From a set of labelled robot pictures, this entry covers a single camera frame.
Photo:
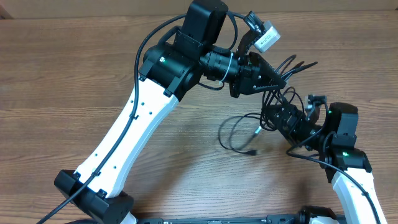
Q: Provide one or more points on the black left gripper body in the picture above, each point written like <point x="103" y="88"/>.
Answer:
<point x="244" y="76"/>

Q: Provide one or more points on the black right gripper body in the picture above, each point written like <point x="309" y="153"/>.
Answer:
<point x="296" y="123"/>

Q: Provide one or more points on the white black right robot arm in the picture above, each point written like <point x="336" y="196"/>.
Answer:
<point x="326" y="134"/>

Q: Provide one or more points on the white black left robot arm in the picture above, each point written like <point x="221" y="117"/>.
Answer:
<point x="162" y="76"/>

